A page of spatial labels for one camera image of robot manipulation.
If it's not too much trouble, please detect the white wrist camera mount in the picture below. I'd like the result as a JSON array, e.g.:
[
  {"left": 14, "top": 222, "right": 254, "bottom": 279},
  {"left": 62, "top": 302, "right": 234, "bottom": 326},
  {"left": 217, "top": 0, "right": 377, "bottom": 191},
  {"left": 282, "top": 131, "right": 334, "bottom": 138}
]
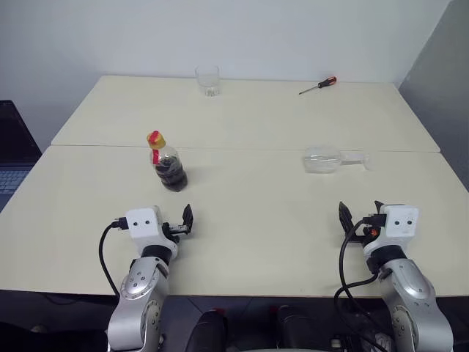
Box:
[
  {"left": 124, "top": 206, "right": 179, "bottom": 257},
  {"left": 362, "top": 204, "right": 421, "bottom": 254}
]

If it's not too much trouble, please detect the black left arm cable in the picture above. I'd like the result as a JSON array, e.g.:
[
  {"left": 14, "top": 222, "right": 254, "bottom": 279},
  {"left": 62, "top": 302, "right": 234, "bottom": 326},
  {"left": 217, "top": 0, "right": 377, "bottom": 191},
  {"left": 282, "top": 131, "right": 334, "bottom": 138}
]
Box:
[{"left": 97, "top": 216, "right": 128, "bottom": 298}]

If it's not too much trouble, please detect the clear glass tumbler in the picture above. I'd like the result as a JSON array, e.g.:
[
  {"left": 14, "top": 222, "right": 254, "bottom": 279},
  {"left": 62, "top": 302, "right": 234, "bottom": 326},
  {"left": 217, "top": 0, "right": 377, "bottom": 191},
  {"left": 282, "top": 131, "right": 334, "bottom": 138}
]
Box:
[{"left": 194, "top": 65, "right": 222, "bottom": 98}]

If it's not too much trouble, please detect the grey partition panel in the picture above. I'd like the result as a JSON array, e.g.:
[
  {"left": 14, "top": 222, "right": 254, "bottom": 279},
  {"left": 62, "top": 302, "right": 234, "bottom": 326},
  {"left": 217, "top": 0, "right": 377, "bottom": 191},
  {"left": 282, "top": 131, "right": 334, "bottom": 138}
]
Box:
[{"left": 397, "top": 0, "right": 469, "bottom": 194}]

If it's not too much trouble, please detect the dark laptop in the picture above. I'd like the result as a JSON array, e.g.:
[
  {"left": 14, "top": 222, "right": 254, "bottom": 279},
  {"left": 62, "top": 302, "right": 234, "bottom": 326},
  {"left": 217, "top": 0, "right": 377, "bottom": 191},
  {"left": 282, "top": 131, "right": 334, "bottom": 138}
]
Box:
[{"left": 0, "top": 99, "right": 43, "bottom": 214}]

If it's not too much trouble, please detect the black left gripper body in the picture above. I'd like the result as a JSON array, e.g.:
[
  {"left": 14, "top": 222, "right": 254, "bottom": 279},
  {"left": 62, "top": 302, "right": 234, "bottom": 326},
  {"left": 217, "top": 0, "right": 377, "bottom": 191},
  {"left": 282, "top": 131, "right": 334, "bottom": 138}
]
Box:
[{"left": 160, "top": 221, "right": 191, "bottom": 243}]

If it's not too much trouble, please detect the yellow and red bottle cap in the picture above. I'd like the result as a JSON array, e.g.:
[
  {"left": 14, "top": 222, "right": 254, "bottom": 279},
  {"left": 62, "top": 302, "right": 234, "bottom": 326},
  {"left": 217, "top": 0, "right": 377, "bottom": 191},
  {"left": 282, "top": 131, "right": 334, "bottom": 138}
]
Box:
[{"left": 146, "top": 130, "right": 167, "bottom": 150}]

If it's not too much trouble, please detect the clear empty plastic bottle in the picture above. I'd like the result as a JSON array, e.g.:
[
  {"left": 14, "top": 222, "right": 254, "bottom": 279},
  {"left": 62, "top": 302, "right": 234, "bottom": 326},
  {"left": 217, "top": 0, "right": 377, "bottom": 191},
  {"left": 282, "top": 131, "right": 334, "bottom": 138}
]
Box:
[{"left": 301, "top": 145, "right": 372, "bottom": 175}]

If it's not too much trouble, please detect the dark rounded shape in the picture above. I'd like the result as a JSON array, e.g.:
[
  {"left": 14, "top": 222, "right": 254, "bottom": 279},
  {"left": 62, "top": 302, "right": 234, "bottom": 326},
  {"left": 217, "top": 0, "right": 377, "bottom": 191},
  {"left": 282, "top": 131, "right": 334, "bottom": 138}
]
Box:
[{"left": 188, "top": 309, "right": 229, "bottom": 352}]

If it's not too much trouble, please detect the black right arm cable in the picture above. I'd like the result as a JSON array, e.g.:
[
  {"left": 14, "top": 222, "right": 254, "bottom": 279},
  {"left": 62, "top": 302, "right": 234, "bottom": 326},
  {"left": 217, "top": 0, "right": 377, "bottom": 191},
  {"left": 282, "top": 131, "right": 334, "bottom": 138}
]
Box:
[{"left": 333, "top": 216, "right": 391, "bottom": 352}]

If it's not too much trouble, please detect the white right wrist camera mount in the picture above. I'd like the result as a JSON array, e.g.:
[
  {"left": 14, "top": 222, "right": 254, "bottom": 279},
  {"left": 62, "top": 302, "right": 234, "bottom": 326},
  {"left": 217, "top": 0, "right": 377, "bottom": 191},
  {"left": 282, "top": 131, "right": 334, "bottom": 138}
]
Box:
[{"left": 362, "top": 204, "right": 421, "bottom": 254}]

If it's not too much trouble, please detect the red and black screwdriver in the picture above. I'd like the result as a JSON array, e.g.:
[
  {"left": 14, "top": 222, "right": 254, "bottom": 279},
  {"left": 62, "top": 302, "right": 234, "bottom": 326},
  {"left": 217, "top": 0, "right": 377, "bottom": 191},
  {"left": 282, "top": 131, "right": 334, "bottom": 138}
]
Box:
[{"left": 298, "top": 76, "right": 339, "bottom": 96}]

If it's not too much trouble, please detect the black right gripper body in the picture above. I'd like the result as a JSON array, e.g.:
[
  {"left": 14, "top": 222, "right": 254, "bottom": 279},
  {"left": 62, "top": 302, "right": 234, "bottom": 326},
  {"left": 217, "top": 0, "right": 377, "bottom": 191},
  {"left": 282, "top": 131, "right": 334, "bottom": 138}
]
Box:
[{"left": 344, "top": 212, "right": 386, "bottom": 246}]

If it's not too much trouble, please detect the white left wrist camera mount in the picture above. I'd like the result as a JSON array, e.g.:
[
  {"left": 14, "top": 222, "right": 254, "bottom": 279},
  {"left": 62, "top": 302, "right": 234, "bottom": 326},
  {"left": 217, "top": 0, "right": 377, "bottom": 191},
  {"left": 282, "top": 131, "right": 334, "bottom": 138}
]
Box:
[{"left": 124, "top": 206, "right": 179, "bottom": 257}]

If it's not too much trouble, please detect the dark soda bottle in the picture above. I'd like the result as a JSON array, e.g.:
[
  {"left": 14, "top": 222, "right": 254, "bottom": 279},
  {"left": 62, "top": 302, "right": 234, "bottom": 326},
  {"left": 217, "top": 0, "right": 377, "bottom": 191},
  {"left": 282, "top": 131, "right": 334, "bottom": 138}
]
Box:
[{"left": 148, "top": 144, "right": 189, "bottom": 193}]

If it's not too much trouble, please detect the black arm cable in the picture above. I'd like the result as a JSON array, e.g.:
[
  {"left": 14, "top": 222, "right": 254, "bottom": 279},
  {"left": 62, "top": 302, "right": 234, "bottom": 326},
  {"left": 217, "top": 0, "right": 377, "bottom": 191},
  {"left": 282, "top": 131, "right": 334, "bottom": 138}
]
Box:
[
  {"left": 97, "top": 216, "right": 128, "bottom": 298},
  {"left": 333, "top": 216, "right": 391, "bottom": 352}
]

